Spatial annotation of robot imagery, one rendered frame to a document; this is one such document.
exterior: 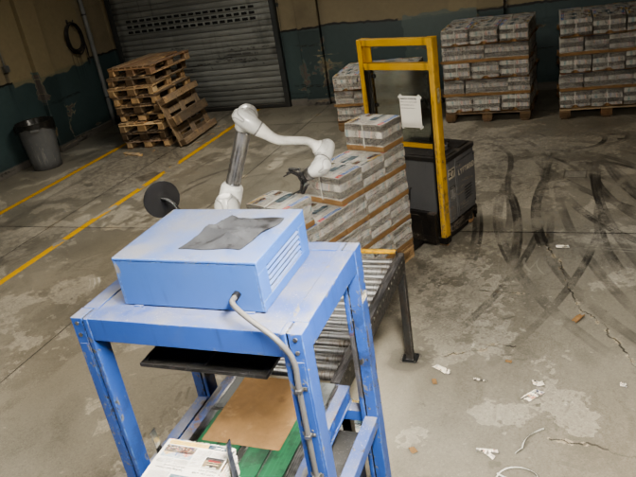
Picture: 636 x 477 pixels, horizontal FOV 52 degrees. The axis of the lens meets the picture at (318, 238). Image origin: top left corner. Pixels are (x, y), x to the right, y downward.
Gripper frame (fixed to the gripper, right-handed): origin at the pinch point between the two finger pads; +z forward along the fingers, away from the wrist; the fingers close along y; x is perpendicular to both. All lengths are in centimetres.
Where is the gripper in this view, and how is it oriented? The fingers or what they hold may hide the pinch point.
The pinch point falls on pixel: (290, 184)
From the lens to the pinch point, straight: 454.5
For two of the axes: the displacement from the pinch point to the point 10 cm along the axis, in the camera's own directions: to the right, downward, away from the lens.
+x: 6.3, -4.1, 6.6
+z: -6.1, 2.6, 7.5
